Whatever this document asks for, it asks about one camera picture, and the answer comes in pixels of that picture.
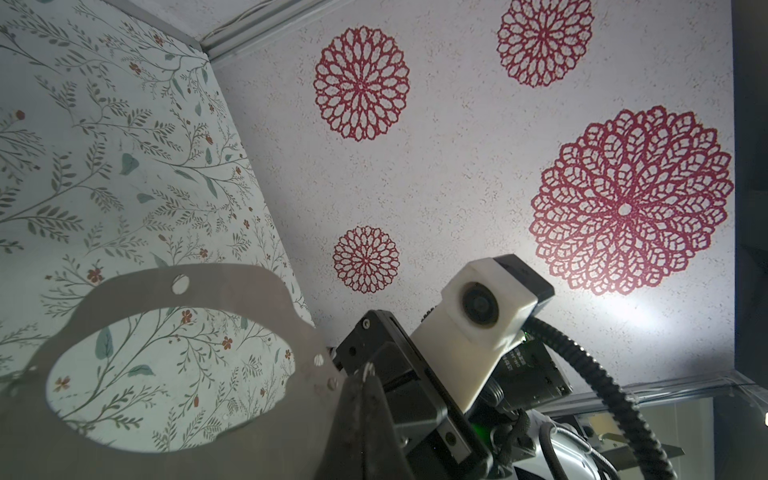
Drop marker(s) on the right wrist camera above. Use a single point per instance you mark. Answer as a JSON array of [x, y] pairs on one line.
[[479, 319]]

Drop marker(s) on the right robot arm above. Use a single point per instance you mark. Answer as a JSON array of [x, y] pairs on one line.
[[501, 436]]

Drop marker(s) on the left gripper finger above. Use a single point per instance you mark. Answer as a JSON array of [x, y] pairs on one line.
[[362, 443]]

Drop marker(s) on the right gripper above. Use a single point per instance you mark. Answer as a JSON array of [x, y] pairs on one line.
[[436, 441]]

